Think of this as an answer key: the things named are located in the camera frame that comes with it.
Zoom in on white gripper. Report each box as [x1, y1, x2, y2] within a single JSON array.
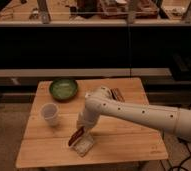
[[76, 114, 93, 132]]

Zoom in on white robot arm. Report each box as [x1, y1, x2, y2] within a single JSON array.
[[77, 86, 191, 171]]

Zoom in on brown chocolate bar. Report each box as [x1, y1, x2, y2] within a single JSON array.
[[111, 88, 124, 102]]

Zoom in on green bowl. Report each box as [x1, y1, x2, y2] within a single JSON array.
[[49, 78, 78, 101]]

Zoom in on clear plastic cup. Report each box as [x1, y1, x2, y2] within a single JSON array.
[[40, 103, 59, 127]]

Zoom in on wooden table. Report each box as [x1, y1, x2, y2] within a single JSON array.
[[15, 77, 169, 169]]

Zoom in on wooden background shelf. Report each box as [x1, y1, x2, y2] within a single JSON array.
[[0, 0, 191, 27]]

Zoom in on black cables on floor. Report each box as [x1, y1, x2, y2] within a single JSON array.
[[162, 131, 191, 171]]

